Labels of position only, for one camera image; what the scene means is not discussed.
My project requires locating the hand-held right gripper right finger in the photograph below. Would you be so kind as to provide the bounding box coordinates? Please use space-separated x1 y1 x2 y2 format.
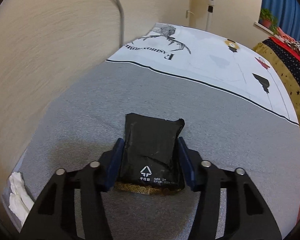
177 136 283 240

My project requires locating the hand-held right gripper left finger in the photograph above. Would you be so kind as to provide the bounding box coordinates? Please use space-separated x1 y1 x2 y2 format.
19 138 125 240

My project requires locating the black gold-patterned packet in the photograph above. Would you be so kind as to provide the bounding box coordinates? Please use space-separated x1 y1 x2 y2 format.
115 113 186 195

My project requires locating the white crumpled tissue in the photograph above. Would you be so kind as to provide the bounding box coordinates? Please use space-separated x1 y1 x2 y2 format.
1 172 34 219

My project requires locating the white printed folding table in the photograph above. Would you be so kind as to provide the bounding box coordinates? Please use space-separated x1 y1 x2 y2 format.
1 22 300 240

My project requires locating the red star-bordered blanket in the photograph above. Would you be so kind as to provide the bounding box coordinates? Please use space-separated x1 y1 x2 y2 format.
252 37 300 135

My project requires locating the white standing fan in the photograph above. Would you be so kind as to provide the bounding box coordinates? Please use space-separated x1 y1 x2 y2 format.
195 0 239 30

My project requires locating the pink cloth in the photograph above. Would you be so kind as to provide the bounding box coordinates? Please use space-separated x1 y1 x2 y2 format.
276 27 295 42

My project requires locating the black white striped cloth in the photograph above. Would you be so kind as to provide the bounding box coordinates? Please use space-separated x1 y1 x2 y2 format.
289 40 300 58

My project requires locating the potted green plant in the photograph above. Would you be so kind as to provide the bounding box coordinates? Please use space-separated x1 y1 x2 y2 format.
259 8 278 32

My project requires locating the blue curtain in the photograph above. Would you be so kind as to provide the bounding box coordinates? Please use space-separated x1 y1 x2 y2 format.
262 0 300 42

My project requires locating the grey wall cable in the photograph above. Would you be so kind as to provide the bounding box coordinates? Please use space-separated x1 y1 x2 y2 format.
109 0 125 47

